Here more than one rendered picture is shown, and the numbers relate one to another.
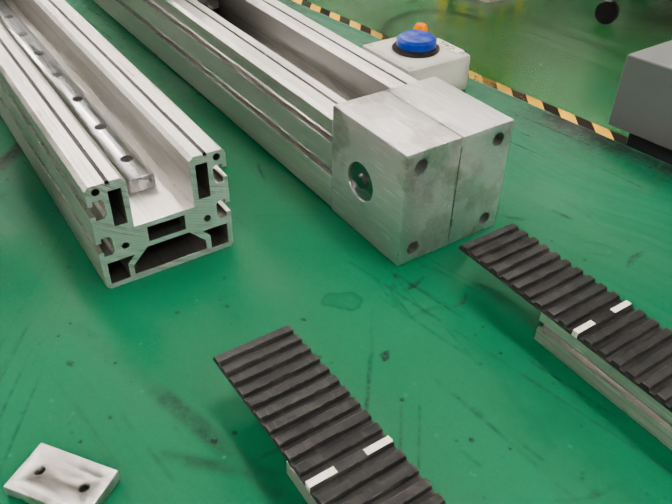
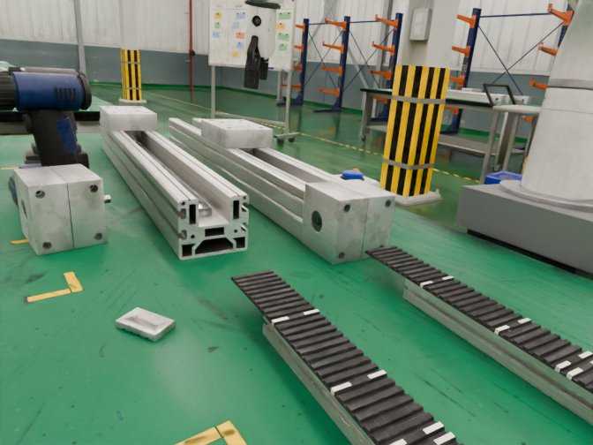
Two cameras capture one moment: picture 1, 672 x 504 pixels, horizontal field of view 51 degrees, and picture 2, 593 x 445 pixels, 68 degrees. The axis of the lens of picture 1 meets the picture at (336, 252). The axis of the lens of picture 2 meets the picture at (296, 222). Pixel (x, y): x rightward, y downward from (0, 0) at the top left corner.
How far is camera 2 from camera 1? 17 cm
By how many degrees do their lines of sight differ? 18
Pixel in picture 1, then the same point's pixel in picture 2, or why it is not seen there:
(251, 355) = (251, 277)
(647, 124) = (475, 222)
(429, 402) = (342, 315)
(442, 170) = (357, 213)
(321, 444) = (281, 309)
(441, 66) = not seen: hidden behind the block
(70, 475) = (150, 320)
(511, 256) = (392, 257)
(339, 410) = (293, 298)
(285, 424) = (264, 301)
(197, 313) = (224, 272)
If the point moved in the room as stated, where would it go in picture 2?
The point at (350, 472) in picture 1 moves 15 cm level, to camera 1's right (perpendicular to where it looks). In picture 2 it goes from (296, 320) to (456, 337)
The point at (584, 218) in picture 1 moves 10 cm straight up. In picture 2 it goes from (436, 256) to (448, 193)
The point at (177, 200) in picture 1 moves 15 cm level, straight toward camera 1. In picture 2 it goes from (221, 220) to (224, 267)
